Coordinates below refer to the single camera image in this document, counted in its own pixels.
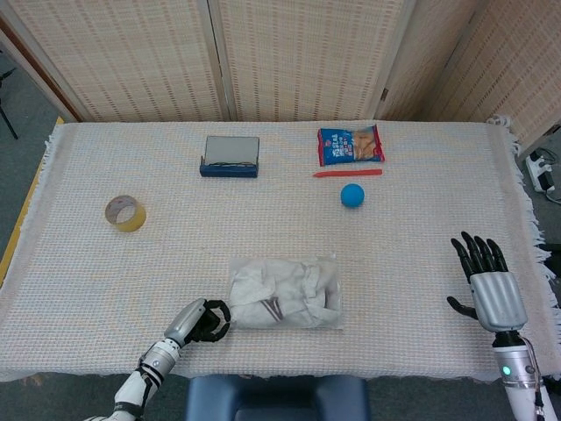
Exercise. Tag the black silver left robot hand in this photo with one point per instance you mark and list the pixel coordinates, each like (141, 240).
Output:
(188, 318)

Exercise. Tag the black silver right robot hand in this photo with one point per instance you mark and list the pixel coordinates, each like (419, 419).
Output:
(499, 294)

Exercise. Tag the grey garment with striped trim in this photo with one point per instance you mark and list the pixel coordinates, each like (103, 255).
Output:
(280, 289)

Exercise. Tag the translucent plastic zip bag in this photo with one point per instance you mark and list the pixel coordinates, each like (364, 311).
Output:
(333, 267)

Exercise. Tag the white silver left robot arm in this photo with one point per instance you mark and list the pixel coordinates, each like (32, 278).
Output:
(149, 368)

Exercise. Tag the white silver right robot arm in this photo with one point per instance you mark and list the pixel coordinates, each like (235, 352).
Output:
(517, 373)

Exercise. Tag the white woven tablecloth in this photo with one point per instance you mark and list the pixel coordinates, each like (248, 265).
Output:
(131, 272)

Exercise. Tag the yellow tape roll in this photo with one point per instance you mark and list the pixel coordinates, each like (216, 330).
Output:
(133, 223)

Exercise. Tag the white power strip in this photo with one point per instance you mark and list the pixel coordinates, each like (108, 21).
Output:
(540, 173)

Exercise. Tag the dark blue box grey lid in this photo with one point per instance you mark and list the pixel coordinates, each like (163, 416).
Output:
(230, 151)

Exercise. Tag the blue ball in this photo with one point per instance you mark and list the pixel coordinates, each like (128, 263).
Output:
(352, 195)

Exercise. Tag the red pen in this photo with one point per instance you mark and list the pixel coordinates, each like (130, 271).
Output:
(346, 173)

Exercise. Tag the blue snack packet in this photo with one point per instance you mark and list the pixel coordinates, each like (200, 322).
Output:
(346, 147)

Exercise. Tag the woven bamboo folding screen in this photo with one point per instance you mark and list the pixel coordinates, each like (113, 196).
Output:
(131, 57)

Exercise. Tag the black tripod leg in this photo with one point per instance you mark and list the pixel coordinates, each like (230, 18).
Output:
(9, 118)

